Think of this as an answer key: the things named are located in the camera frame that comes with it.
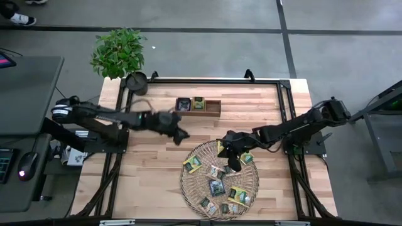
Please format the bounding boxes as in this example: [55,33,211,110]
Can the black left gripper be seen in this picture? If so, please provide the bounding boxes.
[155,121,191,146]

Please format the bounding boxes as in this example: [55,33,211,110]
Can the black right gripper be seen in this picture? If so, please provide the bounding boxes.
[227,131,254,173]

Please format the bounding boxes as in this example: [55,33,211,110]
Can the green tea packets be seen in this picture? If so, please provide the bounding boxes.
[223,165,242,177]

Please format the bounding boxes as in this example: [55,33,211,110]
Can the purple blackcurrant tea packet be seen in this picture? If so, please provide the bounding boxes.
[209,178,226,198]
[177,97,192,112]

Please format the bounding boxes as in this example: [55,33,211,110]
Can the wooden three-compartment box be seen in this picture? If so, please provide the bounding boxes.
[175,96,222,117]

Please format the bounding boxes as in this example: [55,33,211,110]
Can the round woven straw mat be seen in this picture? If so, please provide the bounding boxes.
[179,140,260,220]

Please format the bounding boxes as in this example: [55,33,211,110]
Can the black plant pot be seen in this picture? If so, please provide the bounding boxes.
[124,71,149,97]

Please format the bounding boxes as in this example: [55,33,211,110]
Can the black clamp lever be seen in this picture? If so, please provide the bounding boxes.
[316,132,334,146]

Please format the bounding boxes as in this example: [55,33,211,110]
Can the green leafy plant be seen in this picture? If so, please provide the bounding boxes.
[90,27,148,80]

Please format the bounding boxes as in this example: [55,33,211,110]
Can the white printed card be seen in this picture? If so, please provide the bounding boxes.
[67,147,89,167]

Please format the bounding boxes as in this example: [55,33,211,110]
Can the black diagonal beam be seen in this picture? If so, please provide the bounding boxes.
[41,117,87,154]

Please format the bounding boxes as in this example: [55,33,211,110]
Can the black metal stand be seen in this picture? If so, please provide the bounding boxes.
[347,80,402,185]

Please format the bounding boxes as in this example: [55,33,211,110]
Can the black computer mouse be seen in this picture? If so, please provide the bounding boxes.
[16,151,39,183]

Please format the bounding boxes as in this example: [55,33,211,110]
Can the dark grey desk panel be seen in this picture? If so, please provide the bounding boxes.
[0,55,65,136]

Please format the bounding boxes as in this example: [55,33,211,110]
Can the grey desk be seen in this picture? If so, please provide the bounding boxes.
[0,132,53,213]

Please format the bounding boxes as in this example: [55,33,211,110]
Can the black keyboard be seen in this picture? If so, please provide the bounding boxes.
[0,148,16,185]

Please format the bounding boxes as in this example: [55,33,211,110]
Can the lit display screen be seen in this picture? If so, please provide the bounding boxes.
[0,51,18,70]

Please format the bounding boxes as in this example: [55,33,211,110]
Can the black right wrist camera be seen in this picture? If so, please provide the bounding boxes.
[217,139,232,159]

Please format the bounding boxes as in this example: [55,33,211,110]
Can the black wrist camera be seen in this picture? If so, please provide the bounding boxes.
[156,110,177,124]
[217,139,232,159]

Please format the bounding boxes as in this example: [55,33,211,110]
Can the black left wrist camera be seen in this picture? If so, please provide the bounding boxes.
[156,110,177,124]

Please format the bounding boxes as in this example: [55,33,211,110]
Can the black aluminium table frame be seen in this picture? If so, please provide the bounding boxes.
[70,68,339,226]

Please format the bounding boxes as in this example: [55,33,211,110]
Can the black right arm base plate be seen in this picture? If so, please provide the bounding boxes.
[280,130,327,156]

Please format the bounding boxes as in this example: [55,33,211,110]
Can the silver metal bracket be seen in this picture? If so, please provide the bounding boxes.
[99,219,136,226]
[274,220,311,226]

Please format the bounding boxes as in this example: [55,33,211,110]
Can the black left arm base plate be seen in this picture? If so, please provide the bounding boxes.
[84,127,131,154]

